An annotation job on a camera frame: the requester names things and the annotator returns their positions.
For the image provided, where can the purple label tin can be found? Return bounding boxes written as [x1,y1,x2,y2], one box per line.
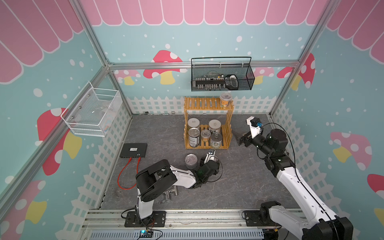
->
[185,154,198,170]

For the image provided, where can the short pull-tab tin can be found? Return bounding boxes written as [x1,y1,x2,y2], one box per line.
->
[210,132,223,149]

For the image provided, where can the wooden two-tier shelf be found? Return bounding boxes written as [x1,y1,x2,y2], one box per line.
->
[184,97,235,150]

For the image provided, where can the small clear lid jar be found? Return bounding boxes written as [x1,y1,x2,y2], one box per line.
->
[201,129,212,143]

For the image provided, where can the tall silver pull-tab can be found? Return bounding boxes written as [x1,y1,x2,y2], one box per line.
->
[188,128,201,148]

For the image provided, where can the orange seed plastic jar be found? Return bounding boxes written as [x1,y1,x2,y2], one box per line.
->
[220,93,232,108]

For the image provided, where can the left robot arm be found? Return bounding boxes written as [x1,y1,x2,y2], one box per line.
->
[136,159,221,220]

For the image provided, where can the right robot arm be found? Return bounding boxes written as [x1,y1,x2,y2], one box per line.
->
[233,129,354,240]

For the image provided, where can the black white item in basket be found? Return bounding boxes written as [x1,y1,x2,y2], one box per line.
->
[225,75,239,91]

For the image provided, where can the connector strip in basket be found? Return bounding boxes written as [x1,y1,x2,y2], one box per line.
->
[191,80,231,91]

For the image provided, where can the green circuit board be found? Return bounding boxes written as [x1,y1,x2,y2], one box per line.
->
[139,230,154,238]

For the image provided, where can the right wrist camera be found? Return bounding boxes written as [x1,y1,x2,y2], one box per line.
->
[246,117,263,139]

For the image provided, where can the metal bracket tool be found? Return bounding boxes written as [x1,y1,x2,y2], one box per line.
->
[161,186,179,204]

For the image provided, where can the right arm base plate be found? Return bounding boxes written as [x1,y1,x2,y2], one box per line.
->
[242,209,282,229]

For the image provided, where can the red cable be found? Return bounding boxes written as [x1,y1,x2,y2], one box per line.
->
[116,156,142,191]

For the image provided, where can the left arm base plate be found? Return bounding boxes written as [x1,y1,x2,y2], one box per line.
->
[121,211,167,228]

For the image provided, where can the black wire basket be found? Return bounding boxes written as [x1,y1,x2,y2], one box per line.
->
[191,57,255,92]

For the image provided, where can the black network switch box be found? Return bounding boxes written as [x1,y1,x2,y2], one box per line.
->
[120,143,148,158]

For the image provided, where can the white wire basket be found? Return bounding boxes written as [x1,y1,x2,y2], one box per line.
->
[61,82,123,137]

